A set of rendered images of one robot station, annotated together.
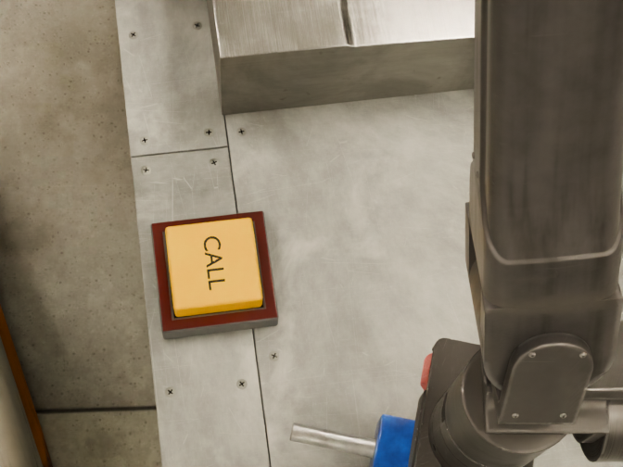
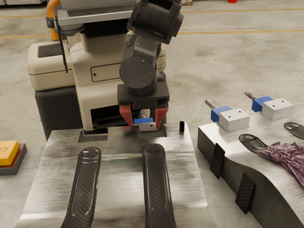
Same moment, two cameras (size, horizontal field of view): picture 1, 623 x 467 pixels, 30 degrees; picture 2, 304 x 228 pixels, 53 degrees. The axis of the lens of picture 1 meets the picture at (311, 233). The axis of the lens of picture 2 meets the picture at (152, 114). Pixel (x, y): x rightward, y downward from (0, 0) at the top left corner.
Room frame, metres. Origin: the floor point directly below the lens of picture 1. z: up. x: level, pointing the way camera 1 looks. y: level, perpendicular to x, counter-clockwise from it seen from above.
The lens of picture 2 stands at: (0.68, -0.34, 1.22)
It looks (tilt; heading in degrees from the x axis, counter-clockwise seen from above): 32 degrees down; 106
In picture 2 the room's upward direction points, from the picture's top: 2 degrees counter-clockwise
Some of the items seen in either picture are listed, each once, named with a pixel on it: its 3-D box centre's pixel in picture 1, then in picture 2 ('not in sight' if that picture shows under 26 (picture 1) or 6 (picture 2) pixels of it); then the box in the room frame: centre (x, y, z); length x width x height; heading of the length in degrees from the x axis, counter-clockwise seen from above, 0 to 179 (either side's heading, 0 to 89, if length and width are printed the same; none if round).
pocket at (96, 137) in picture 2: not in sight; (95, 142); (0.45, 0.08, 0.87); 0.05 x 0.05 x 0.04; 18
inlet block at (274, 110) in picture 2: not in sight; (262, 104); (0.76, 0.32, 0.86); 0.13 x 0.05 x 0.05; 125
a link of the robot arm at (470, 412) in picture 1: (521, 404); not in sight; (0.14, -0.12, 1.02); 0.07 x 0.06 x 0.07; 100
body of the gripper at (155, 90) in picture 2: not in sight; (142, 81); (0.52, 0.19, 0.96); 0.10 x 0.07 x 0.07; 20
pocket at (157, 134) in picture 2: not in sight; (152, 139); (0.55, 0.12, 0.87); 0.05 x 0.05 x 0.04; 18
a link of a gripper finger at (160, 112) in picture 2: not in sight; (149, 111); (0.53, 0.19, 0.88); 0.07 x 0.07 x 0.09; 19
